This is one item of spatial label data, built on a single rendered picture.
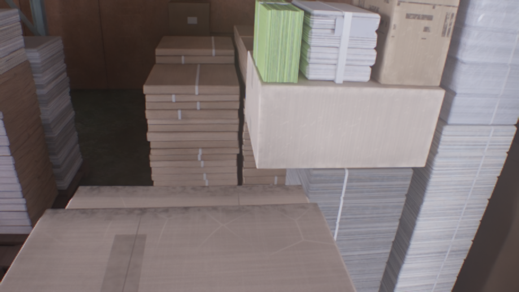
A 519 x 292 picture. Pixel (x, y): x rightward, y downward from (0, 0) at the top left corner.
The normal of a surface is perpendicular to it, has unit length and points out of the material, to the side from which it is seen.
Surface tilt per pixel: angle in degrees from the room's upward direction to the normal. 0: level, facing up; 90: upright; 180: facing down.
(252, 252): 0
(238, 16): 90
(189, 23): 90
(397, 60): 89
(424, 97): 90
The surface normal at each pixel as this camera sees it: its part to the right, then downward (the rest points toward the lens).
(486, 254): -0.99, 0.00
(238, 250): 0.05, -0.89
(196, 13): 0.11, 0.45
